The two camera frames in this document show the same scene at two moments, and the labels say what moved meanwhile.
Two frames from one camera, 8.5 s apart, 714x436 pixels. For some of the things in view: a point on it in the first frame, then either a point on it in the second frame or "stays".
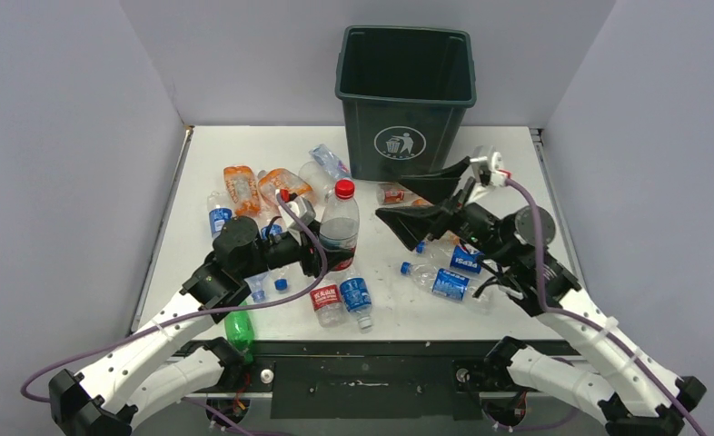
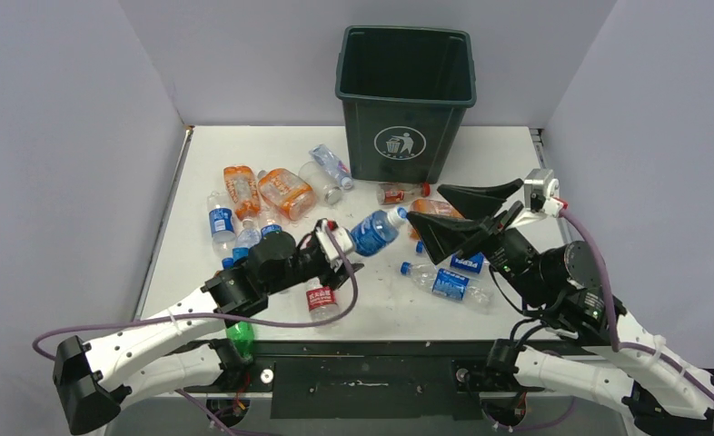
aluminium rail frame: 535,134 stays
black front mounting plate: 373,380 stays
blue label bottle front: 356,298 -> 376,231
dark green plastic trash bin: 404,92 stays
